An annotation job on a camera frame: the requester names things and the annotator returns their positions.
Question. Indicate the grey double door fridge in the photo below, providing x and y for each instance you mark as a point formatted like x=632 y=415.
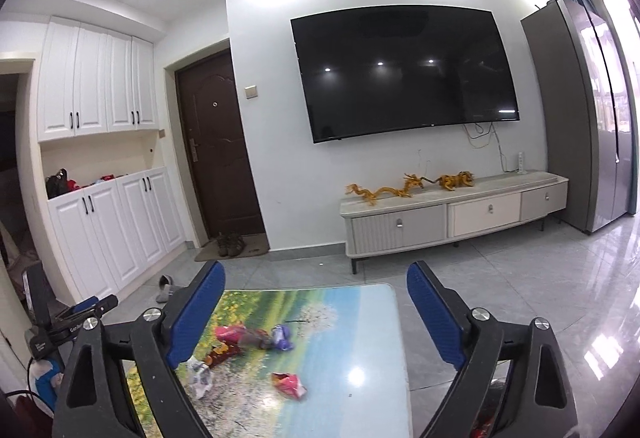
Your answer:
x=565 y=117

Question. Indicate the white power strip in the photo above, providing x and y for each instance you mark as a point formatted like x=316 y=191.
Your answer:
x=522 y=161

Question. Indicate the purple wrapper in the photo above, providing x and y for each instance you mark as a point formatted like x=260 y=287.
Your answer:
x=281 y=337

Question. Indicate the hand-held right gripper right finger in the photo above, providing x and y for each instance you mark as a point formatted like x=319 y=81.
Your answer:
x=435 y=318

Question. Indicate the landscape print table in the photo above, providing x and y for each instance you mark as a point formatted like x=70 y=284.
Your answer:
x=340 y=358

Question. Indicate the red and white shelf item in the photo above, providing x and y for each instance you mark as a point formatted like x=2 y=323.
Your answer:
x=107 y=178

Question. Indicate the grey slipper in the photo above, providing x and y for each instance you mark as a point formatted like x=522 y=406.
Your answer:
x=167 y=294
x=165 y=279

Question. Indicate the white plastic bag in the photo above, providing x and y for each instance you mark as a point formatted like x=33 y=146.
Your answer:
x=200 y=375

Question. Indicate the white hallway cabinet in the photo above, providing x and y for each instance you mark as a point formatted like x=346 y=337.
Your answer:
x=100 y=228

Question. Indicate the black bag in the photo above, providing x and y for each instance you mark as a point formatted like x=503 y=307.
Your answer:
x=57 y=184

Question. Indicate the red and white wrapper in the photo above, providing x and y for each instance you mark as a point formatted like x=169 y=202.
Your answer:
x=289 y=384

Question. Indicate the beige wall switch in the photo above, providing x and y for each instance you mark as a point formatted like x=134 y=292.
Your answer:
x=251 y=91

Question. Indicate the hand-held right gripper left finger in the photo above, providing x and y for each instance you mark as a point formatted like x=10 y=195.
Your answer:
x=192 y=318

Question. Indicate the dark outdoor shoe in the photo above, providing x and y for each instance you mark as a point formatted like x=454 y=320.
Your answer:
x=223 y=244
x=237 y=243

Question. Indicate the dark brown entrance door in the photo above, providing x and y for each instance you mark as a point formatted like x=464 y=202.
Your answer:
x=220 y=152

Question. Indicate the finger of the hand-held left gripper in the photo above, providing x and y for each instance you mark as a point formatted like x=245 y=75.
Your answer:
x=107 y=305
x=82 y=307

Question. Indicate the black wall television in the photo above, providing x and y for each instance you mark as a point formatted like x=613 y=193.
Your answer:
x=400 y=72

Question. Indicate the golden tiger figurine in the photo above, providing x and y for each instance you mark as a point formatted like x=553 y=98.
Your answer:
x=455 y=180

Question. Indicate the blue cloth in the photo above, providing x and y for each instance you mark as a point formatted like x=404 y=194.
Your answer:
x=45 y=380

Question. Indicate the small red shelf item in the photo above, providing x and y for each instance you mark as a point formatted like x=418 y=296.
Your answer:
x=74 y=185

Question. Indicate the brown door mat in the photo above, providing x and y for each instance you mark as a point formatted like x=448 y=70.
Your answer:
x=255 y=248

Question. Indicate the golden dragon figurine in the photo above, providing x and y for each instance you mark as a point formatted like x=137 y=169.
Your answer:
x=382 y=192

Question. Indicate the white television cabinet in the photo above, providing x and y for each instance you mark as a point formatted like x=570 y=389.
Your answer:
x=450 y=223

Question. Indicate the pink red wrapper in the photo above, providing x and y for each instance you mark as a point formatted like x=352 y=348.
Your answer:
x=237 y=334

